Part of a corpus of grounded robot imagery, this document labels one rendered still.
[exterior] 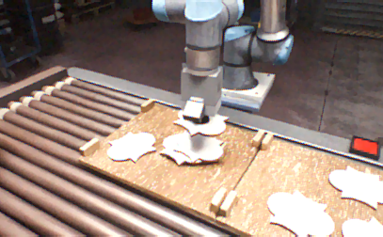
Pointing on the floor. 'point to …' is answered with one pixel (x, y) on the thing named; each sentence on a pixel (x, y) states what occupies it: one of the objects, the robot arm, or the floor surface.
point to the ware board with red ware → (142, 18)
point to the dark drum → (44, 27)
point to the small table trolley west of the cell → (1, 48)
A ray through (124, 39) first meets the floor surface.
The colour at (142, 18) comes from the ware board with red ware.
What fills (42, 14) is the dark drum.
